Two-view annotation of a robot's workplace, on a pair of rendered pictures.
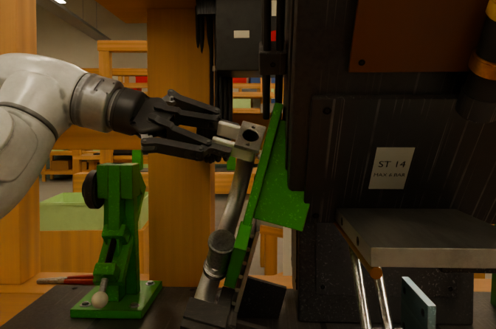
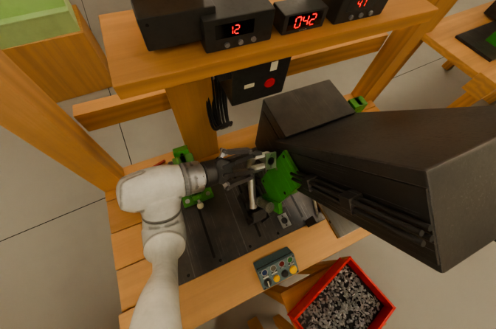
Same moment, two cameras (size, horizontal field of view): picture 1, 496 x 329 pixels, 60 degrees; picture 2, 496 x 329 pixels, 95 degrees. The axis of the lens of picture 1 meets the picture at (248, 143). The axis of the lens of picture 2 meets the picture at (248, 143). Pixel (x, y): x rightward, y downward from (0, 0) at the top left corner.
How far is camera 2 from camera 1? 0.82 m
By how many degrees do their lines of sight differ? 63
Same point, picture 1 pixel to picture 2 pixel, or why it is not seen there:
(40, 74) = (164, 198)
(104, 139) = (133, 114)
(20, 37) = (29, 97)
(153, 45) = not seen: hidden behind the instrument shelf
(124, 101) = (213, 181)
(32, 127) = (178, 220)
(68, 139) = (106, 122)
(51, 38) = not seen: outside the picture
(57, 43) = not seen: outside the picture
